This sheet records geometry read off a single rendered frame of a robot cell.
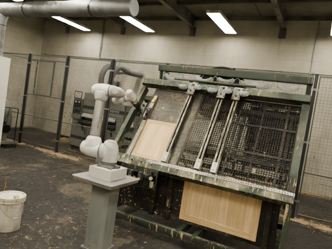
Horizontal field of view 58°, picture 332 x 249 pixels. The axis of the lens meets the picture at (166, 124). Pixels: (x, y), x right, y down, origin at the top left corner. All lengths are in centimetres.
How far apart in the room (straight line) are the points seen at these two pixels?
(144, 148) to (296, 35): 581
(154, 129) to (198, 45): 553
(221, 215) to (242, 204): 27
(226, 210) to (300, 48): 570
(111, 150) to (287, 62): 618
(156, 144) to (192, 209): 89
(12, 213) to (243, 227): 247
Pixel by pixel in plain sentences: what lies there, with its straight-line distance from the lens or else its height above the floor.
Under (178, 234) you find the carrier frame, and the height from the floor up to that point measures 15.
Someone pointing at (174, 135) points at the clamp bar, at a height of 122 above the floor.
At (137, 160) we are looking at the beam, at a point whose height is 86.
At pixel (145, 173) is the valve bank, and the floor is 74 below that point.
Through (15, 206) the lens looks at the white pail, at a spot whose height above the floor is 28.
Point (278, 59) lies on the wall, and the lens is 844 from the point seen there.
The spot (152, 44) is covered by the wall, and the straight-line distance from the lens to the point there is 978.
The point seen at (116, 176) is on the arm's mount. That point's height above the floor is 79.
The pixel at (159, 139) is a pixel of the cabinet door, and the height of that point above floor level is 114.
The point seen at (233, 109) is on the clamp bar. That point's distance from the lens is 375.
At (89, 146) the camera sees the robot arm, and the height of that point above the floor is 104.
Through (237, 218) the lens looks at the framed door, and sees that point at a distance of 358.
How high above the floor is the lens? 153
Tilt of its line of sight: 3 degrees down
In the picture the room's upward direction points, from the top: 8 degrees clockwise
